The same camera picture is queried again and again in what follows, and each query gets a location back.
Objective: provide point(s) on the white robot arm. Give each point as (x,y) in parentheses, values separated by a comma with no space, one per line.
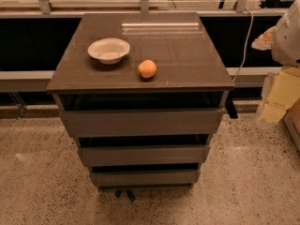
(285,47)

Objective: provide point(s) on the grey bottom drawer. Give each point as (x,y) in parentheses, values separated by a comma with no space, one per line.
(134,179)

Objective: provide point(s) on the blue tape cross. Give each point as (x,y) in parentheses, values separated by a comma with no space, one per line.
(129,193)

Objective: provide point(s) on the white bowl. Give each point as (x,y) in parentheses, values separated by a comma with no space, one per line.
(109,51)

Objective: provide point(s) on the orange fruit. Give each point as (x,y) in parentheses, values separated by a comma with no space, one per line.
(147,69)

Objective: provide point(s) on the grey top drawer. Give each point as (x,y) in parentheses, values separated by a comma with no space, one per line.
(141,123)

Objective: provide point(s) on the grey drawer cabinet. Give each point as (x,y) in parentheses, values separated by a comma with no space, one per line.
(190,75)

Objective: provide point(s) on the grey drawer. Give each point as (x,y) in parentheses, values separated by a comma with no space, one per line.
(143,155)
(134,179)
(141,123)

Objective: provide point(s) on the grey middle drawer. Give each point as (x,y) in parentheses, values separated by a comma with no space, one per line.
(143,155)

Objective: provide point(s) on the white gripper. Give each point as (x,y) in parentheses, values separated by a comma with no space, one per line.
(288,42)

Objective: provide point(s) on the grey metal railing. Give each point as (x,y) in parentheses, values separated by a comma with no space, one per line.
(36,80)

